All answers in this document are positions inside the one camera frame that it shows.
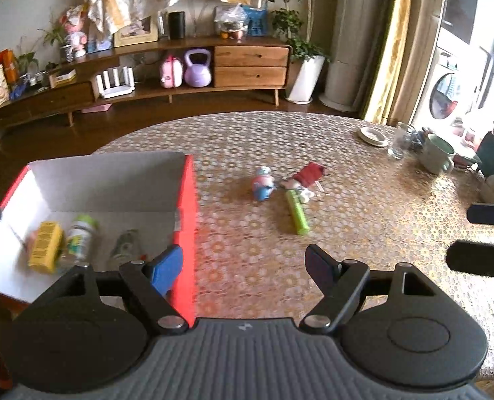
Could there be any clear plastic bag with fruit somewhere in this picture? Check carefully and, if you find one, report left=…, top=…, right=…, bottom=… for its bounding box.
left=214, top=3, right=248, bottom=41

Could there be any white router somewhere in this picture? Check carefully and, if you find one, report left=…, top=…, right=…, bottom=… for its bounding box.
left=96, top=67, right=136, bottom=99

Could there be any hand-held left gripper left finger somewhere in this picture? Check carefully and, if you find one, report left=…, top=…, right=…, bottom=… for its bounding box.
left=66, top=245, right=188, bottom=335

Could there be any small plant in metal pot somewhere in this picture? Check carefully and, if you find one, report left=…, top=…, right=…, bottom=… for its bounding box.
left=39, top=19, right=75, bottom=64

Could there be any black cylinder speaker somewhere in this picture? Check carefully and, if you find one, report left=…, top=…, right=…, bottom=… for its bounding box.
left=168, top=11, right=186, bottom=41

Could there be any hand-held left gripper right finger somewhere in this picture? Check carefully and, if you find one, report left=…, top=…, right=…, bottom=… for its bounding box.
left=299, top=244, right=437, bottom=335

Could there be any small open cardboard box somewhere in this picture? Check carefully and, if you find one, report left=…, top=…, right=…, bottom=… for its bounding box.
left=49, top=69, right=77, bottom=88

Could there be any clear jar with green lid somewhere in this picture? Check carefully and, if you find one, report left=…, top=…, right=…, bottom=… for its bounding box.
left=59, top=215, right=99, bottom=268

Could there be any green tube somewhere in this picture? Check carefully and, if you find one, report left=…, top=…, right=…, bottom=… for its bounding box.
left=285, top=189, right=310, bottom=236

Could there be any yellow curtain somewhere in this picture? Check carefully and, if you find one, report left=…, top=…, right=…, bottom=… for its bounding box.
left=361, top=0, right=419, bottom=124

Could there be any blue box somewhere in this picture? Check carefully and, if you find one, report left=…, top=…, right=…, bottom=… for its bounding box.
left=243, top=7, right=269, bottom=36

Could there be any white tall planter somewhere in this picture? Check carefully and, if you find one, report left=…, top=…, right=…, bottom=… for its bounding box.
left=286, top=55, right=329, bottom=104

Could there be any pink doll figure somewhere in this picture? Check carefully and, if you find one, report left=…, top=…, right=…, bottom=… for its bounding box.
left=61, top=5, right=88, bottom=58

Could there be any dark red small pouch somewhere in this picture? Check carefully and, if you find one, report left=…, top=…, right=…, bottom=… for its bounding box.
left=298, top=162, right=328, bottom=186

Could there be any wooden picture frame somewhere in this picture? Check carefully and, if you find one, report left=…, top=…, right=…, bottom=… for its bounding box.
left=113, top=17, right=159, bottom=48

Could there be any blue pink small bottle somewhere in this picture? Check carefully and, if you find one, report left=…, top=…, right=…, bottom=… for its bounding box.
left=252, top=166, right=276, bottom=202

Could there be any red cardboard box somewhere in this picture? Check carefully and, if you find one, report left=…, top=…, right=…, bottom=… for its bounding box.
left=0, top=152, right=198, bottom=330

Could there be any green leafy plant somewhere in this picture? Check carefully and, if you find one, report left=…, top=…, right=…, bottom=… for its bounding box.
left=263, top=0, right=330, bottom=61

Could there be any grey tower air conditioner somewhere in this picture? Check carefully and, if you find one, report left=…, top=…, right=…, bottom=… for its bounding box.
left=319, top=0, right=392, bottom=112

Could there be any pink toy backpack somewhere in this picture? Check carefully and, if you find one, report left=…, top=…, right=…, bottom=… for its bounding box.
left=160, top=55, right=185, bottom=88

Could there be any pale green mug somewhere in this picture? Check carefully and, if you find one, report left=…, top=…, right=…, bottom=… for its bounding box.
left=421, top=133, right=456, bottom=175

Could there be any clear drinking glass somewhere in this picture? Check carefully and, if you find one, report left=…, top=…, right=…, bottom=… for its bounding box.
left=387, top=122, right=415, bottom=160

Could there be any yellow small box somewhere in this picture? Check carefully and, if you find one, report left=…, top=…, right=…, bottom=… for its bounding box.
left=27, top=222, right=65, bottom=275

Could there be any white plate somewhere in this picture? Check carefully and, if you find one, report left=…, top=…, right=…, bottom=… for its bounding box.
left=358, top=127, right=389, bottom=147

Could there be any white washing machine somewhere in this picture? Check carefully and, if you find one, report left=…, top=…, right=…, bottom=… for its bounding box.
left=413, top=47, right=482, bottom=128

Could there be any purple kettlebell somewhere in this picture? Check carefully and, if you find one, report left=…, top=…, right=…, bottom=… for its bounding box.
left=183, top=49, right=213, bottom=88

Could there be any wooden sideboard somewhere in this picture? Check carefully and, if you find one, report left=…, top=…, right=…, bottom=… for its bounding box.
left=0, top=35, right=293, bottom=147

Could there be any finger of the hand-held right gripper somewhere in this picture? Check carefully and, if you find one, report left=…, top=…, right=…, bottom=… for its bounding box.
left=446, top=239, right=494, bottom=291
left=467, top=202, right=494, bottom=226

